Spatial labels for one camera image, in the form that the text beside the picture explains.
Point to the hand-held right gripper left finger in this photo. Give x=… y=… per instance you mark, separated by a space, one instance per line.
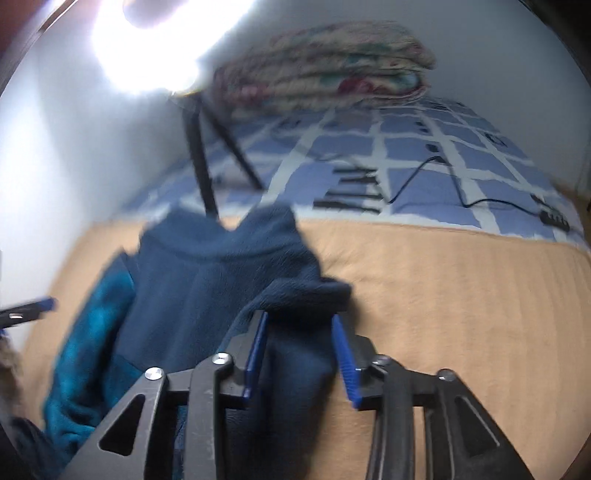
x=256 y=355

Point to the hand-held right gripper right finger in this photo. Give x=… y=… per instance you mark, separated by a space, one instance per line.
x=347 y=364

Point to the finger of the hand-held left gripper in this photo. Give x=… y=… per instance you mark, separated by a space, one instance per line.
x=27 y=311

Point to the teal plaid fleece jacket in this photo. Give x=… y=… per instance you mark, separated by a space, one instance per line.
x=207 y=277

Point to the tan bed sheet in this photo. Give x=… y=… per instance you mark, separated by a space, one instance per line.
x=461 y=300

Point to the blue checked bed sheet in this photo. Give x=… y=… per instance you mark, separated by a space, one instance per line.
x=415 y=184

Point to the black tripod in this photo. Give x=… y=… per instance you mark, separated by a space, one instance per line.
x=202 y=161

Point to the black power strip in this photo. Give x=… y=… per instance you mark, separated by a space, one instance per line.
x=554 y=219

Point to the bright lamp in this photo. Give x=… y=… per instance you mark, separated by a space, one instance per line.
x=152 y=46

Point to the folded floral blanket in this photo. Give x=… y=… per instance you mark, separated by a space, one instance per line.
x=323 y=69

